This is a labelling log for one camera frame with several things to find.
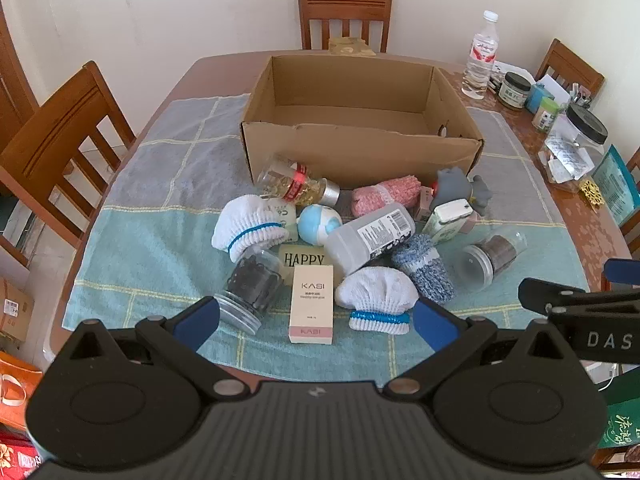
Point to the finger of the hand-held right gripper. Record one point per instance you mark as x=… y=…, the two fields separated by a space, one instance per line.
x=550 y=295
x=627 y=272

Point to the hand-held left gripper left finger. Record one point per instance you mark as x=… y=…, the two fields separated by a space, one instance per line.
x=197 y=320

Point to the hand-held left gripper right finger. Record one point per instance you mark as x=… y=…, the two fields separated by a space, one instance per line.
x=435 y=325

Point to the blue speckled sock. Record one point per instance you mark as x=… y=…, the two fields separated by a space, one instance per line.
x=425 y=270

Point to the clear jar with black bands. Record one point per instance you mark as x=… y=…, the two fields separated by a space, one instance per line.
x=252 y=285

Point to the clear jar with brown contents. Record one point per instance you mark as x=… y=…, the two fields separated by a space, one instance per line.
x=495 y=257

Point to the white sock with blue stripe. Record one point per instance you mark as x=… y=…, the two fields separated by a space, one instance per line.
x=245 y=225
x=375 y=292

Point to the white green tissue packet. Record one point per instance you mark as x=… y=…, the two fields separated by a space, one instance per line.
x=445 y=222
x=285 y=217

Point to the translucent grey bottle with label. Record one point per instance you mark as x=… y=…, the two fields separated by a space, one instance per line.
x=367 y=240

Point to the beige cosmetic box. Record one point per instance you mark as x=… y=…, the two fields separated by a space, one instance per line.
x=311 y=305

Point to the pink knit sock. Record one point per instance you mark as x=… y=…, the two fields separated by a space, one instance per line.
x=385 y=195

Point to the grey rubber cat toy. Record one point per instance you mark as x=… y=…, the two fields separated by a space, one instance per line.
x=460 y=187

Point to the blue white whale toy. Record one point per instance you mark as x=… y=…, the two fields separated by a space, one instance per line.
x=317 y=225

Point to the glass jar with red band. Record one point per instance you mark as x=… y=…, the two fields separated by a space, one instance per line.
x=295 y=182

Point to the brown cardboard box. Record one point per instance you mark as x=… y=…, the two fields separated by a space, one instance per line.
x=350 y=155

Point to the green bag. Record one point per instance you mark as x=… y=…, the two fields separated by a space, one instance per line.
x=622 y=420

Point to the gold snowflake ornament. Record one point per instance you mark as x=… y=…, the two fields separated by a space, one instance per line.
x=592 y=193

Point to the teal packet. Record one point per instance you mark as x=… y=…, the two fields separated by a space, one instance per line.
x=617 y=185

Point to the yellow lettered card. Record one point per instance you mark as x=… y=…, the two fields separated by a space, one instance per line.
x=302 y=258

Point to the checked grey green table cloth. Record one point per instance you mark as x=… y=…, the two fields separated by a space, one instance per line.
x=160 y=200

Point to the large clear jar black lid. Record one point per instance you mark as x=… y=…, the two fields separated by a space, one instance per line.
x=572 y=152

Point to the small jar with green lid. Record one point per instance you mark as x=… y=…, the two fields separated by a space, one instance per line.
x=545 y=116

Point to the cardboard carton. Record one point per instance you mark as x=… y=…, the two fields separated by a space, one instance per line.
x=15 y=310

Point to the cup of pens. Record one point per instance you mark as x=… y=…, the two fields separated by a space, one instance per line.
x=580 y=96

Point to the orange bag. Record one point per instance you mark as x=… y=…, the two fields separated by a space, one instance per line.
x=17 y=385

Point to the blue container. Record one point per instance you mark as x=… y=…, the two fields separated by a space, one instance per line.
x=539 y=97

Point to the white paper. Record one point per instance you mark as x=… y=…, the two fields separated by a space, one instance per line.
x=554 y=87

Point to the glass jar with black lid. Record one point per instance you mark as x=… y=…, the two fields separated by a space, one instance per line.
x=514 y=92

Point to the wooden chair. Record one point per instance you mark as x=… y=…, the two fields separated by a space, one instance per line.
x=60 y=130
x=345 y=10
x=570 y=62

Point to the red packet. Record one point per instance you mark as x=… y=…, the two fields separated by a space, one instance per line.
x=17 y=455

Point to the clear plastic water bottle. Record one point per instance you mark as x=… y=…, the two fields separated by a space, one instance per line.
x=481 y=60

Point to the khaki packet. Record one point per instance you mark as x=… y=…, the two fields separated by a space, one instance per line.
x=352 y=46

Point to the wooden door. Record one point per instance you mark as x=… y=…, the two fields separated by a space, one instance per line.
x=12 y=90

